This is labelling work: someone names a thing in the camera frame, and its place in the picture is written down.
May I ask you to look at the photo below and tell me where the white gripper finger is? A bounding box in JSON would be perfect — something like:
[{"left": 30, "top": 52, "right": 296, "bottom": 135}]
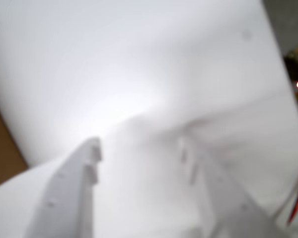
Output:
[
  {"left": 176, "top": 137, "right": 289, "bottom": 238},
  {"left": 0, "top": 136, "right": 104, "bottom": 238}
]

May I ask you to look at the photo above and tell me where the brown cardboard box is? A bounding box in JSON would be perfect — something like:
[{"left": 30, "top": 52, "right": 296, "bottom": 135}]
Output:
[{"left": 0, "top": 93, "right": 28, "bottom": 190}]

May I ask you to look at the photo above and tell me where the dark controller board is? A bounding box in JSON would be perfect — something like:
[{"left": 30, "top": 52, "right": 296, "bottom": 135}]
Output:
[{"left": 283, "top": 43, "right": 298, "bottom": 102}]

